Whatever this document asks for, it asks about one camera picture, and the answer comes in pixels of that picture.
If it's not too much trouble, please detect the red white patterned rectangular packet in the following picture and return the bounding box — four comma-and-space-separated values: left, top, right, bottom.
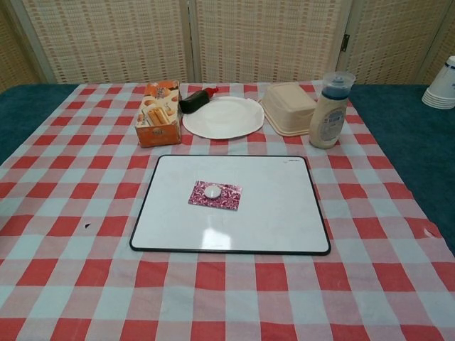
186, 180, 245, 212

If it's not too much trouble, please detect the white paper plate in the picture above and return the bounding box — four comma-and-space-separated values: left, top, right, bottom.
182, 95, 265, 140

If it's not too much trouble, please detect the black sauce bottle red cap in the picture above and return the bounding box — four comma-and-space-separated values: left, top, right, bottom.
178, 86, 218, 115

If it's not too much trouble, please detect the beige plastic food container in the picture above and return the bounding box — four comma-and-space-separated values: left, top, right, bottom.
261, 82, 319, 137

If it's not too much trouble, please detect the orange biscuit box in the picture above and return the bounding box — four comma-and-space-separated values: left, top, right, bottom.
134, 80, 182, 148

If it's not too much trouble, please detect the mayonnaise bottle blue cap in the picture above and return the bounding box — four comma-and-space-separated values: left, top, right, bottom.
309, 71, 357, 150

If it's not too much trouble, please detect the red white checkered tablecloth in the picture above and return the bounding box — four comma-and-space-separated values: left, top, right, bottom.
0, 83, 455, 341

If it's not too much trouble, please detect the woven bamboo screen panel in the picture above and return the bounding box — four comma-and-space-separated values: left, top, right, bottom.
0, 0, 40, 93
10, 0, 196, 85
341, 0, 445, 85
188, 0, 351, 85
417, 0, 455, 85

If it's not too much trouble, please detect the stack of white paper cups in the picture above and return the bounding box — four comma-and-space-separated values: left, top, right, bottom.
421, 55, 455, 109

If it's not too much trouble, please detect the white dry-erase board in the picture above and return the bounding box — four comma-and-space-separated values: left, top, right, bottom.
129, 154, 332, 256

